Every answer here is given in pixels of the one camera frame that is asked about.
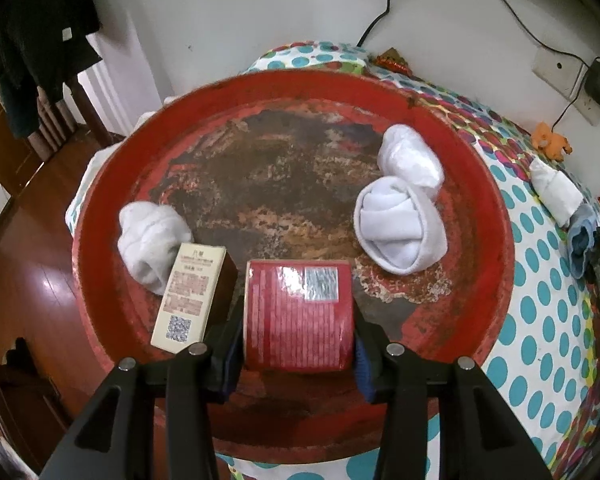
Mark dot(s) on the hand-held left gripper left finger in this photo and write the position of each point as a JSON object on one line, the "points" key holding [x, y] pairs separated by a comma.
{"points": [[225, 347]]}

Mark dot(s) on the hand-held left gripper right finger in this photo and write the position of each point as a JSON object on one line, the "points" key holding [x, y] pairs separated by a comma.
{"points": [[364, 375]]}

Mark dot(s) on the brown box with cream label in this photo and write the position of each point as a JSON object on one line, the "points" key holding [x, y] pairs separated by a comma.
{"points": [[190, 295]]}

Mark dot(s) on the dark red box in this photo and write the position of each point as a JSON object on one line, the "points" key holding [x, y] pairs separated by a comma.
{"points": [[295, 320]]}

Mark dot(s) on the fuzzy white sock roll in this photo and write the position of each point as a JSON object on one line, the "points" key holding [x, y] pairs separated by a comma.
{"points": [[150, 235]]}

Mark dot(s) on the smooth white sock roll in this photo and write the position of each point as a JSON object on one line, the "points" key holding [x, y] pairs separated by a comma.
{"points": [[400, 230]]}

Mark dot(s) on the round red tray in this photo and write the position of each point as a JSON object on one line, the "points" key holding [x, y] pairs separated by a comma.
{"points": [[280, 185]]}

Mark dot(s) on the white bundle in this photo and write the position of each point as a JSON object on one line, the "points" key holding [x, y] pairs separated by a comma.
{"points": [[410, 157]]}

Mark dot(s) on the blue sock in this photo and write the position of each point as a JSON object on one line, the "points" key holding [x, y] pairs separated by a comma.
{"points": [[580, 240]]}

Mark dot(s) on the long white sock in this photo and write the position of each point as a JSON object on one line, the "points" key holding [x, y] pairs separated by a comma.
{"points": [[555, 190]]}

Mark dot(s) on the orange rubber toy animal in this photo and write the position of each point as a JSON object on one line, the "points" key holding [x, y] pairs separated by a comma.
{"points": [[550, 141]]}

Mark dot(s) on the dark wooden furniture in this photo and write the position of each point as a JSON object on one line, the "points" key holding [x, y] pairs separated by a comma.
{"points": [[30, 395]]}

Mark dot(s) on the wooden chair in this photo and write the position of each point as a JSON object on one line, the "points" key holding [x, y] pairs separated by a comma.
{"points": [[55, 120]]}

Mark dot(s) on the wooden door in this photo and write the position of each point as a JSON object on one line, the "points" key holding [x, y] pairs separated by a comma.
{"points": [[0, 135]]}

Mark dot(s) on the red candy wrapper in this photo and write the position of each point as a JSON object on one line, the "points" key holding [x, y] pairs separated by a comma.
{"points": [[392, 59]]}

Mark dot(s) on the dark hanging jacket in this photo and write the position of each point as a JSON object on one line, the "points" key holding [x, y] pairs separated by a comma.
{"points": [[30, 25]]}

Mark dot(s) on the black power adapter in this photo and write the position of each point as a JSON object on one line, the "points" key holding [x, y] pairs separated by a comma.
{"points": [[599, 80]]}

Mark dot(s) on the white wall socket plate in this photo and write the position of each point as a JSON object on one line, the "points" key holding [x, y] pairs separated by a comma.
{"points": [[592, 109], [555, 67]]}

